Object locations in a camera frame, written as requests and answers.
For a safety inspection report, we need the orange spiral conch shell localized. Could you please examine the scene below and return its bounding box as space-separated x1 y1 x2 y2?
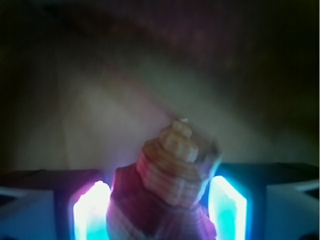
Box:
106 119 221 240

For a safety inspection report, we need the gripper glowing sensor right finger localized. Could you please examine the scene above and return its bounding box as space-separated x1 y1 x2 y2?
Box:
207 163 320 240

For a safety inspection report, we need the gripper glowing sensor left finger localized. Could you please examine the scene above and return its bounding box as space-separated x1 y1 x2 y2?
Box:
0 169 111 240

